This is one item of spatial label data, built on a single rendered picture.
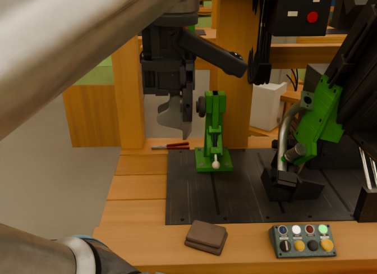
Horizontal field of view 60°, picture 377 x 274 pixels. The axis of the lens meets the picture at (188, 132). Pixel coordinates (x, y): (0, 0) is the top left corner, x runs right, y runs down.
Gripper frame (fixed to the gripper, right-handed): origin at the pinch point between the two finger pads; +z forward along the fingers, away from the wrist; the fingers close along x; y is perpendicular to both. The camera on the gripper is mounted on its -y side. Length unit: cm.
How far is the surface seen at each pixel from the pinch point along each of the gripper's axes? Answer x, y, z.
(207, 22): -720, -69, 92
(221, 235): -11.3, -9.1, 36.4
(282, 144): -39, -32, 25
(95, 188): -157, 68, 129
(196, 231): -12.9, -2.6, 36.3
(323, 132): -29, -40, 16
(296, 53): -74, -45, 5
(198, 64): -74, -6, 8
